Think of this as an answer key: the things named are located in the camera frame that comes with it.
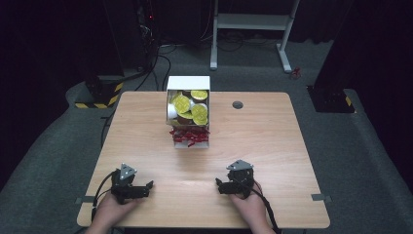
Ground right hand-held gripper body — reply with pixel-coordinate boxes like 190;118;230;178
223;159;256;199

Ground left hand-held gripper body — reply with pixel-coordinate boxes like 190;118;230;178
110;163;148;206

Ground person's left hand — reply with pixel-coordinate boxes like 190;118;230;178
93;192;144;229

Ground person's right hand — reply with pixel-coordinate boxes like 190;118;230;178
228;183;271;229

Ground grey tape piece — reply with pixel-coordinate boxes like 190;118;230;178
75;195;97;205
311;193;333;203

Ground black stand base striped edge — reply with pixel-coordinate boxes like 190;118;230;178
74;76;125;110

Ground white cardboard box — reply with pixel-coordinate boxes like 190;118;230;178
166;75;211;149

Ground dark equipment rack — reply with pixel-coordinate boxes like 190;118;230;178
134;0;162;69

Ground white metal stand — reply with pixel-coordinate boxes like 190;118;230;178
209;0;302;74

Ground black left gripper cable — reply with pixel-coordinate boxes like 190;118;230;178
91;171;117;222

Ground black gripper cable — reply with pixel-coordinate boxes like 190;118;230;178
251;181;282;234
91;171;117;222

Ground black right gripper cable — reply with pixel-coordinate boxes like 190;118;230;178
251;181;282;234

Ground black floor cables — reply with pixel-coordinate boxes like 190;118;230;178
133;38;179;93

